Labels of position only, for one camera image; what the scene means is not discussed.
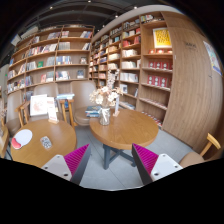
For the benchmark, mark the yellow poster book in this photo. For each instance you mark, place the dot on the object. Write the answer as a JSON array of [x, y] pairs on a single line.
[[162, 38]]

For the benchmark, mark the wooden bookshelf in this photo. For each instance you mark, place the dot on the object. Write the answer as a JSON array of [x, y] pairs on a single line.
[[145, 72], [59, 54]]

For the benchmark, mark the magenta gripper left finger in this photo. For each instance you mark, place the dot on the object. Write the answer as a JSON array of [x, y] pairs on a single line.
[[70, 167]]

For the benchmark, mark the stack of books on chair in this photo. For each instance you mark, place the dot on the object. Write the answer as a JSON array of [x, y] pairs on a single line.
[[92, 111]]

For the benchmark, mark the wall poster right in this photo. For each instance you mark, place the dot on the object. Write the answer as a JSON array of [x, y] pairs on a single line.
[[213, 58]]

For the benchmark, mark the beige armchair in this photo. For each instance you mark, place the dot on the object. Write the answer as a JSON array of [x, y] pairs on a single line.
[[51, 90], [81, 91]]

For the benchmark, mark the wooden chair right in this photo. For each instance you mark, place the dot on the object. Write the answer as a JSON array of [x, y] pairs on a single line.
[[193, 158]]

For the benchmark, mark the white display sign card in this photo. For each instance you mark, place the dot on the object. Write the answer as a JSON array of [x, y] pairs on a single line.
[[38, 105]]

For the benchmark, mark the beige armchair centre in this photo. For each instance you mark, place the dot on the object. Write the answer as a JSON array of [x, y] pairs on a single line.
[[81, 91]]

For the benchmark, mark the round wooden table left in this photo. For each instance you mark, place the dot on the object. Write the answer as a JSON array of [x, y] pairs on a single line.
[[39, 141]]

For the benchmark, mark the wooden bookshelf right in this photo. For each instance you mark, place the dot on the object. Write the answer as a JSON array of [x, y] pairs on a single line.
[[145, 72]]

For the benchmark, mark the white red mouse pad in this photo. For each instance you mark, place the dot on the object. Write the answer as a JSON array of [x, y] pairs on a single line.
[[21, 138]]

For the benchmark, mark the wooden bookshelf left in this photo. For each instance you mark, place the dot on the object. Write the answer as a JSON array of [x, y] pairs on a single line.
[[59, 54]]

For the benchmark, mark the small white sign stand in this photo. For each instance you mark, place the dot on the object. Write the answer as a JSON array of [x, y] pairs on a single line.
[[51, 110]]

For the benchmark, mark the wooden chair far left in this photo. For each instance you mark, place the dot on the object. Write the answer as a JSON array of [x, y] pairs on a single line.
[[11, 120]]

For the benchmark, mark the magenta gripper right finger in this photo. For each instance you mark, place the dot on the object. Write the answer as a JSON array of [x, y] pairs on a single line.
[[152, 166]]

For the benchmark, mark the beige armchair left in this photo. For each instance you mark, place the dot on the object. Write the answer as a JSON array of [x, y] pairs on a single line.
[[51, 90]]

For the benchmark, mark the round wooden table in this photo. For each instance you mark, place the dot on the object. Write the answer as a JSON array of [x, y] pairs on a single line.
[[128, 127], [39, 141]]

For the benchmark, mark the patterned computer mouse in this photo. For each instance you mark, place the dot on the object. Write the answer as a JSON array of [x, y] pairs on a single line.
[[46, 143]]

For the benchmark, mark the round wooden table centre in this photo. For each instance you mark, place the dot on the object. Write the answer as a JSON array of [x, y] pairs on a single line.
[[128, 127]]

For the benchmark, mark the small clear sign on table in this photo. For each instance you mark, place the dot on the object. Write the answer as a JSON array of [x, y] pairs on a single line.
[[116, 112]]

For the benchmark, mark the glass vase with flowers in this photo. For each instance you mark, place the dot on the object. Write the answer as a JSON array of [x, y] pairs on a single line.
[[106, 97]]

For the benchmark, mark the wooden chair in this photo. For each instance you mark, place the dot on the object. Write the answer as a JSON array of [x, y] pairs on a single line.
[[193, 158], [11, 120]]

